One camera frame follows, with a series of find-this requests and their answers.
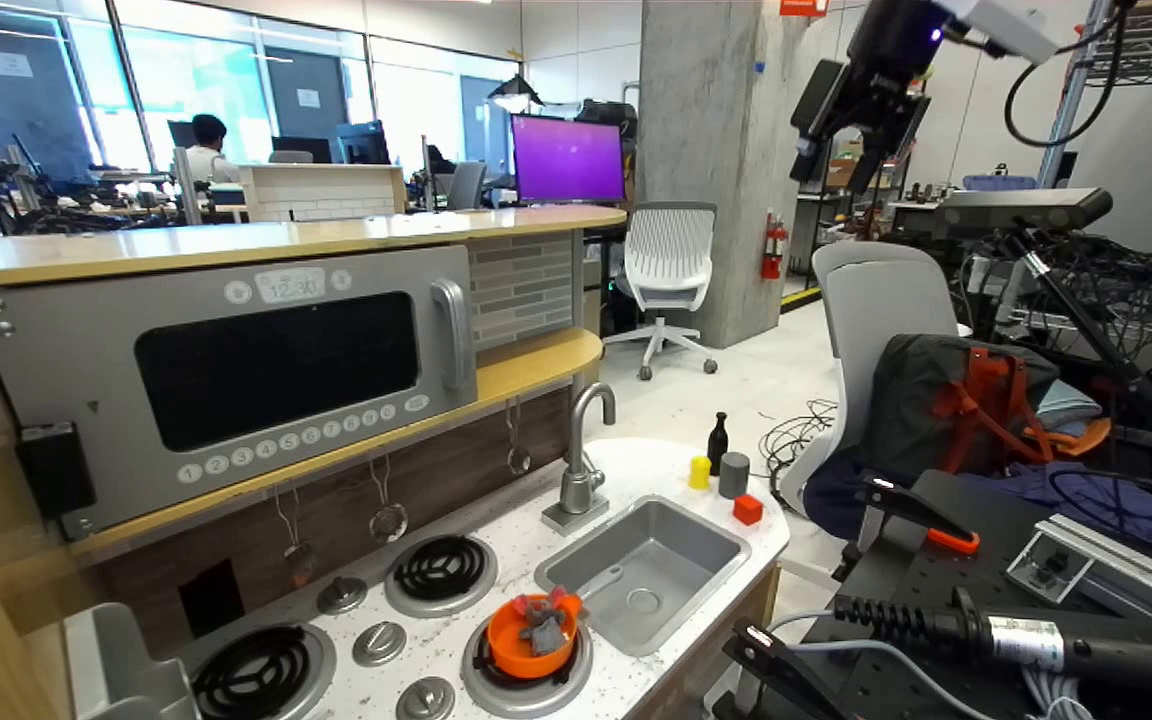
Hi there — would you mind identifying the orange handled clamp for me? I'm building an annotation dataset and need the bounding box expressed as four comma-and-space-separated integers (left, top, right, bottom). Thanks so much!
850, 474, 989, 565

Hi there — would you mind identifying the black box on kitchen side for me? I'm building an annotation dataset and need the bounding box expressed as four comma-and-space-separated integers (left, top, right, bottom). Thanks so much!
11, 420, 98, 524

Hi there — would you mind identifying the grey stove knob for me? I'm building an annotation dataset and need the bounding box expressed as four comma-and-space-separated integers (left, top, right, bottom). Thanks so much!
349, 620, 410, 671
390, 671, 459, 720
313, 572, 372, 620

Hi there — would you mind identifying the small grey cylinder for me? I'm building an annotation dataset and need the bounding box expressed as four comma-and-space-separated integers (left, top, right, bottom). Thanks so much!
716, 448, 757, 504

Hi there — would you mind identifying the seated person dark hair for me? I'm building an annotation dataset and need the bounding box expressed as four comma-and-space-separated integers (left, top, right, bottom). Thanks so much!
171, 113, 233, 192

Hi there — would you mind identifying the red fire extinguisher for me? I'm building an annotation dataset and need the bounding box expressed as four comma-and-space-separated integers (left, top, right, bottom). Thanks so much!
757, 208, 793, 286

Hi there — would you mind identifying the black optical breadboard table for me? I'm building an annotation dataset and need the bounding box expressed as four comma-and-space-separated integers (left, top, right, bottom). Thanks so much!
789, 466, 1152, 720

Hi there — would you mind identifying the black pendant lamp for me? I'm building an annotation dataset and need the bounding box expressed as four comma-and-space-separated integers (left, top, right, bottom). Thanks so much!
484, 69, 548, 121

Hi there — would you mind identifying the dark computer monitor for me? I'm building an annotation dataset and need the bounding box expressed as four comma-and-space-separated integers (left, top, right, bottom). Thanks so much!
329, 117, 394, 170

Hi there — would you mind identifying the purple lit monitor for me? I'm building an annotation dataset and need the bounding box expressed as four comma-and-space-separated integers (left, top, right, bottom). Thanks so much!
507, 113, 631, 208

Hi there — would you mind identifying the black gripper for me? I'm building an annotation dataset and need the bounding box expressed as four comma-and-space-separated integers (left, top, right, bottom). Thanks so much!
789, 0, 958, 200

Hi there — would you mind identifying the grey office chair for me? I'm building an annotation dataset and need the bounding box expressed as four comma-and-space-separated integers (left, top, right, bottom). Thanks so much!
771, 235, 963, 530

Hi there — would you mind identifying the grey cable bundle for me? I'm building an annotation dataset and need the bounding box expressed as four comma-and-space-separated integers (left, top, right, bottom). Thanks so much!
1013, 663, 1104, 720

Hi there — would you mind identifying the black bar clamp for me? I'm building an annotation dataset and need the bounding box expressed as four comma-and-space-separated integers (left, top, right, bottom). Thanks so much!
716, 620, 873, 720

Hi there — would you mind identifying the metal utensil hook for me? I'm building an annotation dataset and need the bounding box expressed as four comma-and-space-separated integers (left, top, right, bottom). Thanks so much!
365, 457, 417, 550
270, 487, 320, 593
499, 401, 537, 481

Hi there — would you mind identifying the grey toy sink basin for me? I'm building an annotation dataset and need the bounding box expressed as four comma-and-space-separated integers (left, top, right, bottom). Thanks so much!
533, 494, 750, 661

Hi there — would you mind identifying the black orange backpack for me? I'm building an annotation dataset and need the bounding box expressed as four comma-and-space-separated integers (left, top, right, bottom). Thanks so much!
850, 332, 1119, 494

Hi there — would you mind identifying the white office chair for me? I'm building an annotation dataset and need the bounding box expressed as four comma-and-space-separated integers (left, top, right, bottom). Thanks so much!
598, 200, 723, 386

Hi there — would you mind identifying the grey toy microwave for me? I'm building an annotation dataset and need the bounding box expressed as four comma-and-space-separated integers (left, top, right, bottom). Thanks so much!
0, 241, 484, 546

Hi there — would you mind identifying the black ribbed cable conduit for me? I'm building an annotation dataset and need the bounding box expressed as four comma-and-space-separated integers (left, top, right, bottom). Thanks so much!
822, 590, 1152, 698

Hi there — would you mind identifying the grey toy faucet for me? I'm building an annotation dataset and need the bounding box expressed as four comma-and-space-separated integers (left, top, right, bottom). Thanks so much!
540, 380, 625, 538

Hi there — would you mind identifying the black coil toy burner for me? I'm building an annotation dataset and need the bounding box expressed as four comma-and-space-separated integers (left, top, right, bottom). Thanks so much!
380, 534, 505, 620
456, 612, 596, 720
188, 620, 335, 720

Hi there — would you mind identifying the orange strainer pot grey handle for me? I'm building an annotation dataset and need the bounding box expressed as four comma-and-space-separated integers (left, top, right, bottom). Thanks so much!
478, 590, 592, 693

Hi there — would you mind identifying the purple cloth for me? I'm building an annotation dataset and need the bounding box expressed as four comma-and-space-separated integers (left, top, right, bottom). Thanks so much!
1000, 457, 1152, 572

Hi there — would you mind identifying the black camera tripod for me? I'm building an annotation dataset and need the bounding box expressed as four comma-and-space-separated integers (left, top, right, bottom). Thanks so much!
969, 224, 1152, 415

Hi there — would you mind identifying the white reception desk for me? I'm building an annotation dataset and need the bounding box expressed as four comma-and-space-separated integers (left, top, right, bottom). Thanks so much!
209, 160, 408, 224

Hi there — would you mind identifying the aluminium profile rail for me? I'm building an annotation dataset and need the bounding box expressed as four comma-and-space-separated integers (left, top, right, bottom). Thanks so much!
1000, 512, 1152, 634

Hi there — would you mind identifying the grey plastic kitchen part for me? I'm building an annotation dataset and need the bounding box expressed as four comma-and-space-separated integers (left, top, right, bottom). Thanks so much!
61, 601, 205, 720

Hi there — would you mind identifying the black stereo camera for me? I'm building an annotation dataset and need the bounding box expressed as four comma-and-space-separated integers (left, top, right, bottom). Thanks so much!
934, 186, 1119, 241

